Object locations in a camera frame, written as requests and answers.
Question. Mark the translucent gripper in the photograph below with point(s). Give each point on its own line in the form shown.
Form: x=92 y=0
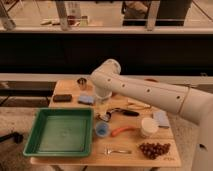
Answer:
x=101 y=106

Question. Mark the black eraser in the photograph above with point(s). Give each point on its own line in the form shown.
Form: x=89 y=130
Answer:
x=62 y=98

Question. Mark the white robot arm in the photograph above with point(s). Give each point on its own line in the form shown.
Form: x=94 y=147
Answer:
x=189 y=103

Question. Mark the green plastic tray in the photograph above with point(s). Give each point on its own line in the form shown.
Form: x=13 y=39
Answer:
x=61 y=132

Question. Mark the blue sponge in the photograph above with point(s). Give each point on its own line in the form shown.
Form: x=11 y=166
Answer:
x=86 y=99

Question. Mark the blue plastic cup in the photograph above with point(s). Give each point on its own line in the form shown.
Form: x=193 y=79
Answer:
x=102 y=129

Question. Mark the orange carrot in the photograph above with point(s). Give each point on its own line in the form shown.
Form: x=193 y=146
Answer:
x=119 y=130

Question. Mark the small metal cup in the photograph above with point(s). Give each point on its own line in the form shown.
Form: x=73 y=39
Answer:
x=82 y=82

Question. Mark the silver fork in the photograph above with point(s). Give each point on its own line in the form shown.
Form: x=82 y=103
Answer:
x=110 y=151

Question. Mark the white lidded jar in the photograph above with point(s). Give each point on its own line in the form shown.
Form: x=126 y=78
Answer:
x=149 y=126

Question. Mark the light blue cloth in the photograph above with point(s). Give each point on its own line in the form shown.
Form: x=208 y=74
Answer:
x=162 y=119

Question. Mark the bunch of dark grapes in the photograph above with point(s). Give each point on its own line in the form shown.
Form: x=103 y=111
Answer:
x=154 y=150

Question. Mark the black object on floor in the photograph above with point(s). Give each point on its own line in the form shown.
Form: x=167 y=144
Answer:
x=17 y=137

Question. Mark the black handled peeler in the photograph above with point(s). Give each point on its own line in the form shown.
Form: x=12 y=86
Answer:
x=123 y=111

